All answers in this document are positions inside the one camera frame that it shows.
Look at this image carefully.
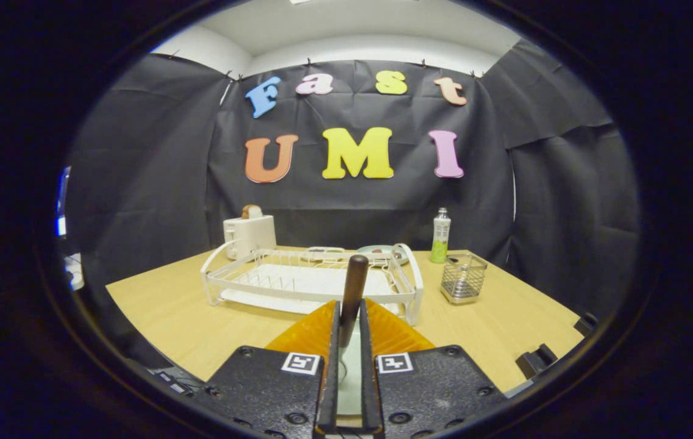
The wooden handled spoon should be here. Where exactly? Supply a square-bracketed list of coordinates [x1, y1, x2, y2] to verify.
[335, 254, 369, 382]

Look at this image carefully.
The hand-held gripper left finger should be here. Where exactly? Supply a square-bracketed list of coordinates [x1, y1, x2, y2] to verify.
[200, 300, 342, 437]

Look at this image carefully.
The light blue food plate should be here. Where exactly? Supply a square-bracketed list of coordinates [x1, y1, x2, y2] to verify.
[357, 244, 409, 266]

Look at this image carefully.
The green and white bottle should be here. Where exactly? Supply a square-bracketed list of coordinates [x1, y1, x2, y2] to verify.
[430, 207, 452, 264]

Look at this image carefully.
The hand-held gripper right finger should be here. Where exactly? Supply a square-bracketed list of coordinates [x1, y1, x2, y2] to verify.
[358, 298, 508, 437]

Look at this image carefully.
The pale green plate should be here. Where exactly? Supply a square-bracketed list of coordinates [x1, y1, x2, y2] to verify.
[337, 329, 364, 419]

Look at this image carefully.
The white divided sauce dish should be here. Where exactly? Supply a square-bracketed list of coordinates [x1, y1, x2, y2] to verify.
[302, 246, 347, 262]

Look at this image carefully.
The metal wire basket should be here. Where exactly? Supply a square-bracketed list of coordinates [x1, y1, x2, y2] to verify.
[441, 253, 488, 305]

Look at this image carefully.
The white wire dish rack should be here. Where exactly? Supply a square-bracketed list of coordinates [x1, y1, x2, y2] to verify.
[200, 243, 424, 327]

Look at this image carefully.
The white toaster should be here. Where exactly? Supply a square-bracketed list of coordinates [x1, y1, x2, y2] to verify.
[223, 215, 277, 262]

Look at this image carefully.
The white drip tray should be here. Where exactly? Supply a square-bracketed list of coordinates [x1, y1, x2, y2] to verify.
[221, 263, 399, 315]

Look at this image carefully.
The black backdrop cloth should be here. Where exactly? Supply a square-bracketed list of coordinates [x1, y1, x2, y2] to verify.
[63, 40, 642, 366]

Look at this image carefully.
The black table clamp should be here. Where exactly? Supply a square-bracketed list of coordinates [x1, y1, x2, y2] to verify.
[574, 312, 599, 337]
[516, 343, 559, 380]

